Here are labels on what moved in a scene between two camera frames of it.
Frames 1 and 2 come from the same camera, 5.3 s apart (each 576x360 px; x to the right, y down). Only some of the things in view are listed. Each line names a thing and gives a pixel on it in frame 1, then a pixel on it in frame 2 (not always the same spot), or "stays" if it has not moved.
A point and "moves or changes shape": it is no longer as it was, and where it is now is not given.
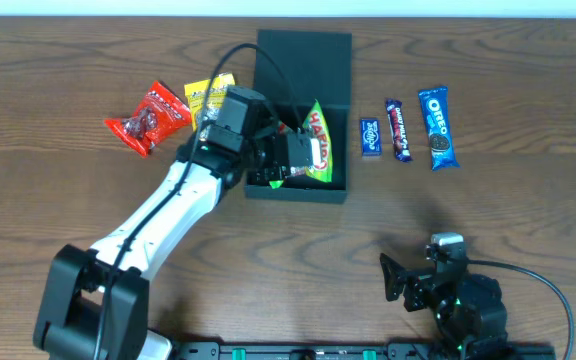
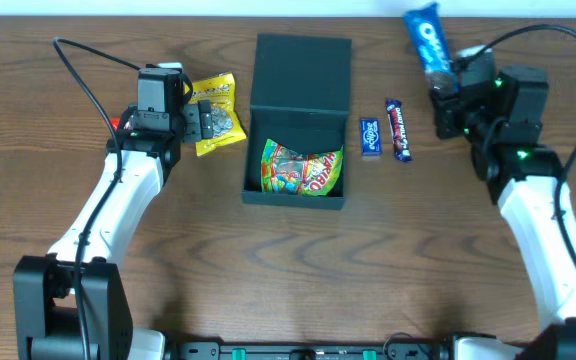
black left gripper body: x=297 y=156 to x=204 y=120
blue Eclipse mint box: x=371 y=145 stays
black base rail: x=361 y=350 stays
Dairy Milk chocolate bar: x=398 y=127 stays
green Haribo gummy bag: x=321 y=160 moves or changes shape
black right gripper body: x=413 y=285 to x=446 y=107
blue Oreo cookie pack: x=437 y=112 to x=431 y=43
